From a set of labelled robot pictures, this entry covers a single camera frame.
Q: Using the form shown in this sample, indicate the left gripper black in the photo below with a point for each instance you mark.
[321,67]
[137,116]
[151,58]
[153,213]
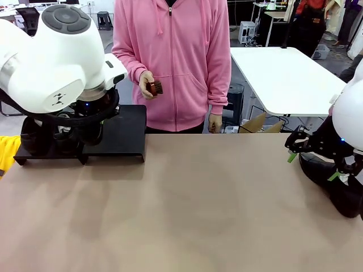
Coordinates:
[90,107]

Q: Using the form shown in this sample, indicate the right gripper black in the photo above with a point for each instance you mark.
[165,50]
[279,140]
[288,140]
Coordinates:
[331,147]

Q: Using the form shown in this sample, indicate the reddish wooden shoe brush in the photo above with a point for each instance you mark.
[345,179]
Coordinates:
[157,88]

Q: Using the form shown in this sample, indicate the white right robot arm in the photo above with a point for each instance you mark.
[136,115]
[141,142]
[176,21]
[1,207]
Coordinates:
[351,113]

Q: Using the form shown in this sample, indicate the person's right forearm pink sleeve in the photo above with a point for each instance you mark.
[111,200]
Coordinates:
[127,66]

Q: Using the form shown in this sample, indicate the person's left forearm pink sleeve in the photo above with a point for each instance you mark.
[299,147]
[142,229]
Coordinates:
[219,93]

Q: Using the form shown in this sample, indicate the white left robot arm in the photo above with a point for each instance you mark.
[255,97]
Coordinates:
[56,56]

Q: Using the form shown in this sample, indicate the black shoe stand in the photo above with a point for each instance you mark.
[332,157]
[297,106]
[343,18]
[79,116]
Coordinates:
[124,133]
[48,158]

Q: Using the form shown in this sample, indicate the person's right hand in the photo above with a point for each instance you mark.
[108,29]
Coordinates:
[144,85]

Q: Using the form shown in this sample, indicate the person's left hand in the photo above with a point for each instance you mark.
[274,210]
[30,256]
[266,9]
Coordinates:
[215,122]

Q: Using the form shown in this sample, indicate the brown cardboard box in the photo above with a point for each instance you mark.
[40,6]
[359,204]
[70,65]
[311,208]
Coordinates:
[256,123]

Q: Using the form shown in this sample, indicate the person in grey trousers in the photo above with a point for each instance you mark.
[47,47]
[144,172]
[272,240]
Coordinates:
[348,72]

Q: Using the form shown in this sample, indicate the white table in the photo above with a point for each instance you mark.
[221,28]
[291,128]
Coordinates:
[278,76]

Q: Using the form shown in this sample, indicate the yellow fabric bag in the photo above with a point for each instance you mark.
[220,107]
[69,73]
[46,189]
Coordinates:
[8,153]

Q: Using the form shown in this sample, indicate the grey storage bin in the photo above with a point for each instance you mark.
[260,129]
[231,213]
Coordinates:
[320,52]

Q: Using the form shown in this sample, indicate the black plastic stool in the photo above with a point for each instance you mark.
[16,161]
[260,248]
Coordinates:
[236,99]

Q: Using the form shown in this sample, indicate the grey step stool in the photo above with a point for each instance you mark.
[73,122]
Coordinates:
[104,20]

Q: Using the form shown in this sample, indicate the person in pink hoodie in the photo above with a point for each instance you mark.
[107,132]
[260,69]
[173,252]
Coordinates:
[181,56]

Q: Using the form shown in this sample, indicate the person in black apron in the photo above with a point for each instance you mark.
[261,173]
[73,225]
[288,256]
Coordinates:
[310,25]

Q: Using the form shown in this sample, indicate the black mesh office chair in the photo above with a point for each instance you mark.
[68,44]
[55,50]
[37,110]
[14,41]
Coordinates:
[28,14]

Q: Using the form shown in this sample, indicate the black pole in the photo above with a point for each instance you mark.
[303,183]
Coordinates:
[289,25]

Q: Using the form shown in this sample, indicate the person in dark trousers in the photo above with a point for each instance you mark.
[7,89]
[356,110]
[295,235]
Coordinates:
[347,22]

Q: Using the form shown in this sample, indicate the white computer case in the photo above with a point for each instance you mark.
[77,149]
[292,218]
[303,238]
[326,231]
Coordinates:
[247,32]

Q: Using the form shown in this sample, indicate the white jug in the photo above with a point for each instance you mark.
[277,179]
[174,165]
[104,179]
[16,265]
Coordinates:
[272,5]

